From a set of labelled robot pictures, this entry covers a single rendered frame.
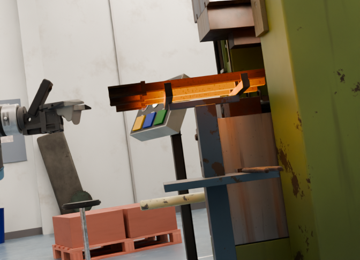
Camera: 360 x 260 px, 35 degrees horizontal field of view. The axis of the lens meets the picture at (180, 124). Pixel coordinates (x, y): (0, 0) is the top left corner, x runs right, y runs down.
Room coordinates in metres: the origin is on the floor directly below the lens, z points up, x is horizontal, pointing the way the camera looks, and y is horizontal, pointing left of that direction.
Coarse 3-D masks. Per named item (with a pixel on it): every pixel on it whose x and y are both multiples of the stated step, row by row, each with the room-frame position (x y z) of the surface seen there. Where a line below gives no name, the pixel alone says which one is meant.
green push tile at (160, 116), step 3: (159, 111) 2.65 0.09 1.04; (162, 111) 2.62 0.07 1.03; (165, 111) 2.60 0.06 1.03; (159, 114) 2.63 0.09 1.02; (162, 114) 2.60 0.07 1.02; (165, 114) 2.59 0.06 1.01; (156, 117) 2.64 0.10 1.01; (159, 117) 2.62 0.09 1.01; (162, 117) 2.59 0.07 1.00; (156, 120) 2.63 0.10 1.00; (159, 120) 2.60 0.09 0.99; (162, 120) 2.58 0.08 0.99; (156, 123) 2.61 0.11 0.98; (159, 123) 2.60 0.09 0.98; (162, 123) 2.58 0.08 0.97
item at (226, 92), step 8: (248, 88) 1.78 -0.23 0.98; (256, 88) 1.79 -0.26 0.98; (176, 96) 1.77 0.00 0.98; (184, 96) 1.77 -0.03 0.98; (192, 96) 1.77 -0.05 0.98; (200, 96) 1.77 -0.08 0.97; (208, 96) 1.79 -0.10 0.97; (136, 104) 1.77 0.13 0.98; (144, 104) 1.75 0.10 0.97; (152, 104) 1.78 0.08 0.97
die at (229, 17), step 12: (204, 12) 2.19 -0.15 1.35; (216, 12) 2.15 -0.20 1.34; (228, 12) 2.16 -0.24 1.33; (240, 12) 2.16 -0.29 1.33; (204, 24) 2.21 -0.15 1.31; (216, 24) 2.15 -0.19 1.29; (228, 24) 2.15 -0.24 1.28; (240, 24) 2.16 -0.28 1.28; (252, 24) 2.17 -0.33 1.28; (204, 36) 2.24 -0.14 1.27; (216, 36) 2.27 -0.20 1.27
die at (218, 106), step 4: (264, 96) 2.17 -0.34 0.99; (268, 96) 2.17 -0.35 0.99; (264, 100) 2.17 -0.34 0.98; (268, 100) 2.17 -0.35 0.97; (220, 104) 2.14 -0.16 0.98; (216, 108) 2.20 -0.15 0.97; (220, 108) 2.15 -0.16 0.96; (216, 112) 2.21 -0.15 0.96; (220, 112) 2.15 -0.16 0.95; (264, 112) 2.17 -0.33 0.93; (268, 112) 2.17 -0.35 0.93; (220, 116) 2.16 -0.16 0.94
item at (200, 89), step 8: (256, 80) 1.66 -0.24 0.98; (264, 80) 1.66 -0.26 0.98; (184, 88) 1.65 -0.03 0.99; (192, 88) 1.65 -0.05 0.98; (200, 88) 1.65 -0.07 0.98; (208, 88) 1.65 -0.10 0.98; (216, 88) 1.65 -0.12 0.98; (224, 88) 1.65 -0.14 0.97; (232, 88) 1.67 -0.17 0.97; (128, 96) 1.66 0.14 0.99; (136, 96) 1.66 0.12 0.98; (144, 96) 1.65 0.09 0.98; (152, 96) 1.65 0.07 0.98; (160, 96) 1.65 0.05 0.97; (112, 104) 1.65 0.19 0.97; (120, 104) 1.65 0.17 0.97; (128, 104) 1.67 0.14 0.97
